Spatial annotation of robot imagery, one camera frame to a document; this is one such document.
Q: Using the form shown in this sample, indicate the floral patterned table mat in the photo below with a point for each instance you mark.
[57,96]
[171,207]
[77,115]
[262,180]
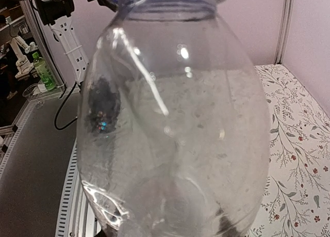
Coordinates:
[296,198]

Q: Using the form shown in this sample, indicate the green drink bottle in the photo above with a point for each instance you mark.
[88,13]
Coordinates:
[43,71]

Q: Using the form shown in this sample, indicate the Pepsi bottle with blue label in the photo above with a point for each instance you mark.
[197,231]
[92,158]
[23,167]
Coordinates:
[173,128]

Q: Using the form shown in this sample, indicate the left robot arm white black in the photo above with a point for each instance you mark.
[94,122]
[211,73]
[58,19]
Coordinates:
[66,32]

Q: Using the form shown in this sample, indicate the aluminium slotted front rail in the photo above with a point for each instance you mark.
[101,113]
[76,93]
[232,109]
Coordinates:
[75,216]

